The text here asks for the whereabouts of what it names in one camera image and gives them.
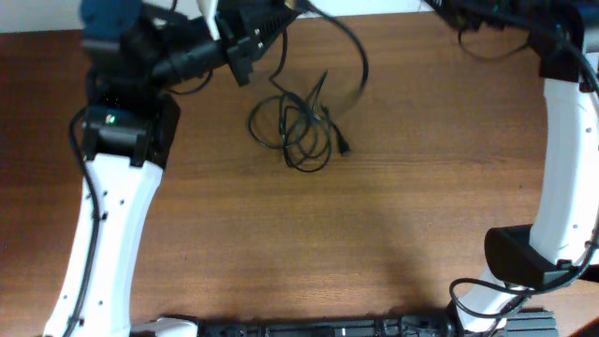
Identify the black cable with gold plug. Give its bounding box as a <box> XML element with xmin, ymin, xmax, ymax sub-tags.
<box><xmin>294</xmin><ymin>0</ymin><xmax>371</xmax><ymax>118</ymax></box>

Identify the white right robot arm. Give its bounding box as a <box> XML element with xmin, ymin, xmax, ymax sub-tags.
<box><xmin>402</xmin><ymin>1</ymin><xmax>598</xmax><ymax>336</ymax></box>

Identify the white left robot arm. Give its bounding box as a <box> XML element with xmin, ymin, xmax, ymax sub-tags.
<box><xmin>44</xmin><ymin>0</ymin><xmax>298</xmax><ymax>336</ymax></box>

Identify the black coiled cable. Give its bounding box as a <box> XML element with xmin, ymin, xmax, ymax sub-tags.
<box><xmin>279</xmin><ymin>69</ymin><xmax>352</xmax><ymax>174</ymax></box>

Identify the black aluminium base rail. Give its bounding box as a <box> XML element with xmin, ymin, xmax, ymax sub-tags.
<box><xmin>196</xmin><ymin>310</ymin><xmax>559</xmax><ymax>337</ymax></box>

